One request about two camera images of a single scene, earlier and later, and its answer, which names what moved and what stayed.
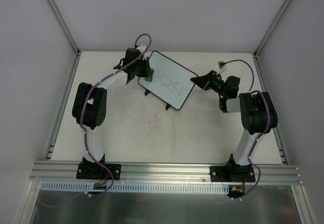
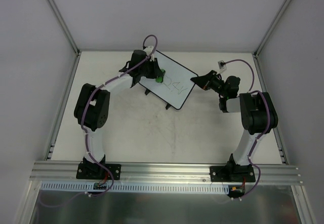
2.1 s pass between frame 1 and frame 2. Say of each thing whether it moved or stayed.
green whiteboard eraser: moved
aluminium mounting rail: stayed
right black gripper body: stayed
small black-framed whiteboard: stayed
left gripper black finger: moved
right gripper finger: stayed
